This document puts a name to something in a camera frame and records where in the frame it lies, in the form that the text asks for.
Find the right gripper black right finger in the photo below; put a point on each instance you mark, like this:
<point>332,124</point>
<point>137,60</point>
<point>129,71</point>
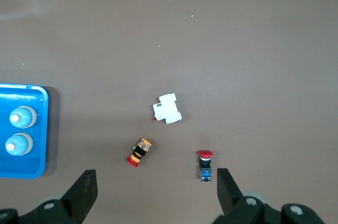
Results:
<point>229,197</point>

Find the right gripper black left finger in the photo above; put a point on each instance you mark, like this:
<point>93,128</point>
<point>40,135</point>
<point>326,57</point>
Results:
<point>82,195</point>

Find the blue dome call bell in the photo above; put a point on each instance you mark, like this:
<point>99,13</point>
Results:
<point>25,118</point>
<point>21,144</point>

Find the red push button blue base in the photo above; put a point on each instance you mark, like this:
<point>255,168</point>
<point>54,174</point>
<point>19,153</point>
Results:
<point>205,166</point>

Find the blue plastic tray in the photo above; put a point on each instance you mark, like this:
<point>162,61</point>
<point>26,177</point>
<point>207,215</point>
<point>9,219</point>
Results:
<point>26,166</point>

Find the orange emergency stop button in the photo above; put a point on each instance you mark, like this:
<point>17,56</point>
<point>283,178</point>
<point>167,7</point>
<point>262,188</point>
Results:
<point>138,152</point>

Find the white circuit breaker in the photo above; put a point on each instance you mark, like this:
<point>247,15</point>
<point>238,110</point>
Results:
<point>167,109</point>

